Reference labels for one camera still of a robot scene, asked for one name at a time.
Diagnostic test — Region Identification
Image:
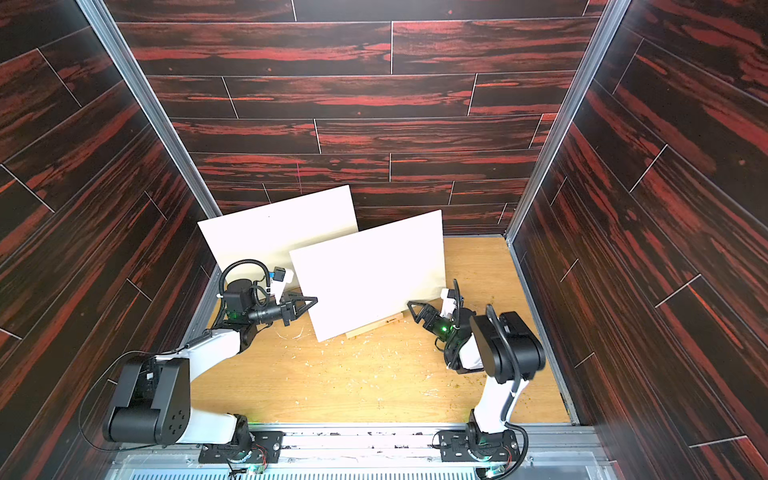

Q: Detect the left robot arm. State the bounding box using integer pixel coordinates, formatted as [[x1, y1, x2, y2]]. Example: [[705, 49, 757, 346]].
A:
[[102, 259, 318, 457]]

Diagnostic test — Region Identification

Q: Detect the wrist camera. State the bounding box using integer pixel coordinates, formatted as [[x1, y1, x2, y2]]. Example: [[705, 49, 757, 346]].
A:
[[440, 288, 457, 319], [270, 267, 295, 299]]

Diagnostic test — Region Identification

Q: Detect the wooden easel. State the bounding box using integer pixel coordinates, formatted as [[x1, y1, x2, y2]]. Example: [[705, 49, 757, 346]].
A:
[[346, 312, 404, 338]]

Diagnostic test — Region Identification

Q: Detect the grey aluminium right rail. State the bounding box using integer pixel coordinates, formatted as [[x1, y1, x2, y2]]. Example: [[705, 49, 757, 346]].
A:
[[505, 239, 582, 426]]

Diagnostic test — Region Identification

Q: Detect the front aluminium frame rail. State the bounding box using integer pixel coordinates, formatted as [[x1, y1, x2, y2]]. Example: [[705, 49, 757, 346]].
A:
[[105, 424, 620, 479]]

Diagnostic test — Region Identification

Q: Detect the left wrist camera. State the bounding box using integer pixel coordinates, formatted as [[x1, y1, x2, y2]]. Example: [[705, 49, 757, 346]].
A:
[[270, 267, 295, 299]]

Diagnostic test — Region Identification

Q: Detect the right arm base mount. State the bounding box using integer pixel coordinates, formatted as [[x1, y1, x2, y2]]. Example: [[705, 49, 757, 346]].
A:
[[433, 426, 520, 463]]

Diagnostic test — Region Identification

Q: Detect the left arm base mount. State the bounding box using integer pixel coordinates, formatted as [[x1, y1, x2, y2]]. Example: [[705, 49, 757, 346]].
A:
[[198, 430, 284, 466]]

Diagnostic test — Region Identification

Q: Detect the pale plywood board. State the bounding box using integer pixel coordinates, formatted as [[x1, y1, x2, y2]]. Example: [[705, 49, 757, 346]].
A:
[[290, 210, 446, 341], [198, 185, 358, 271]]

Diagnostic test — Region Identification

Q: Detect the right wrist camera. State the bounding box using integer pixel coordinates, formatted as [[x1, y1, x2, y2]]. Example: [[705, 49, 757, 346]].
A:
[[440, 288, 457, 319]]

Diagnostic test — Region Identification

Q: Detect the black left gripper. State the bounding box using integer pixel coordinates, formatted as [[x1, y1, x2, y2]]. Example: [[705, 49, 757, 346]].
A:
[[246, 293, 316, 329]]

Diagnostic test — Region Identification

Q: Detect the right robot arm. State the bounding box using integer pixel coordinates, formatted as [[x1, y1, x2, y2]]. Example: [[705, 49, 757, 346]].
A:
[[407, 299, 546, 451]]

